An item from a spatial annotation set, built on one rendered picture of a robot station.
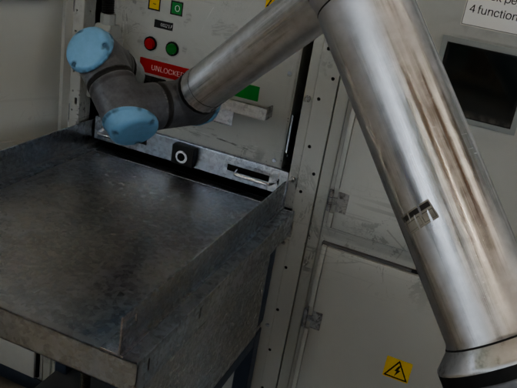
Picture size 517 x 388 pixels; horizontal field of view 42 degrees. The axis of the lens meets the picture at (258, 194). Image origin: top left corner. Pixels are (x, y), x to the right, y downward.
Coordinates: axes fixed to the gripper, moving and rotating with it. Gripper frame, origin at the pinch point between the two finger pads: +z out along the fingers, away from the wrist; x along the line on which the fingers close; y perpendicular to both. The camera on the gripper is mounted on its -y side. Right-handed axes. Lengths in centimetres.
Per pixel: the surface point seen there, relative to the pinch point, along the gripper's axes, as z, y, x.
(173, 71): 4.4, -1.3, 10.6
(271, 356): 33, 37, -47
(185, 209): -1.2, 16.0, -20.5
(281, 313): 27, 38, -36
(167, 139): 11.9, -0.3, -4.6
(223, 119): 8.5, 13.5, 3.3
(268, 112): 3.3, 25.3, 6.7
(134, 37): 1.6, -12.9, 15.6
